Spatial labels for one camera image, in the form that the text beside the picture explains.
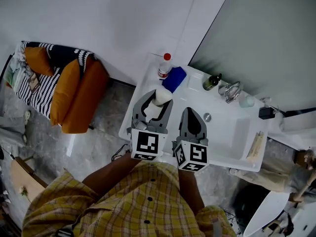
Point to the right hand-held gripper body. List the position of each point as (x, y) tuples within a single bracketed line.
[(198, 154)]

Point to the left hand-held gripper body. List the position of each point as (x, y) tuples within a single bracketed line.
[(146, 144)]

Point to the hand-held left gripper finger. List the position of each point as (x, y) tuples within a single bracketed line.
[(137, 110), (166, 117)]

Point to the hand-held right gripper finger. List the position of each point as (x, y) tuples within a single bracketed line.
[(182, 130), (203, 132)]

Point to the person's right forearm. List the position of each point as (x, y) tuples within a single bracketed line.
[(188, 189)]

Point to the person's left forearm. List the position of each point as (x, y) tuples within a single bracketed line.
[(113, 176)]

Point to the chrome sink drain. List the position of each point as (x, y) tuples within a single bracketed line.
[(207, 117)]

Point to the white sink vanity cabinet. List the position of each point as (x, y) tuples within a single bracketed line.
[(222, 142)]

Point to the blue sponge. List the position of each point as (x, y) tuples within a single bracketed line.
[(174, 79)]

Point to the white bottle with red cap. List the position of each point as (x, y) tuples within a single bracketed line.
[(164, 69)]

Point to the chrome faucet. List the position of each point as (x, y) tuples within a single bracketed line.
[(230, 91)]

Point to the dark green pump bottle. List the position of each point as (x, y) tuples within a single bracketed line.
[(211, 82)]

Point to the orange sofa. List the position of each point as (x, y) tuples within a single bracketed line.
[(86, 100)]

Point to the pale green cup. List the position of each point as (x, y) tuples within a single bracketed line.
[(247, 101)]

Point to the yellow plaid shirt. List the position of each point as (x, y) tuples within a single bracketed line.
[(135, 206)]

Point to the small black box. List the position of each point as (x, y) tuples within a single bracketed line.
[(266, 112)]

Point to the large orange cushion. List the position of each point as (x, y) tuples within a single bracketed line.
[(65, 90)]

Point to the white and dark green chair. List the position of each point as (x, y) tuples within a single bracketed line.
[(264, 211)]

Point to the black white striped blanket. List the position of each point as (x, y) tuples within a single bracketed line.
[(42, 90)]

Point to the brown book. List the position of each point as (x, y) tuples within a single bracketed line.
[(34, 81)]

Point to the small orange cushion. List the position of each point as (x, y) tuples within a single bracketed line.
[(39, 60)]

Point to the light wooden table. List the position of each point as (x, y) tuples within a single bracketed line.
[(24, 176)]

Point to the pile of pale clothes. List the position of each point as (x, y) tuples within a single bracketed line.
[(14, 70)]

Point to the dried flower stem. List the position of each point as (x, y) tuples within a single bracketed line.
[(24, 192)]

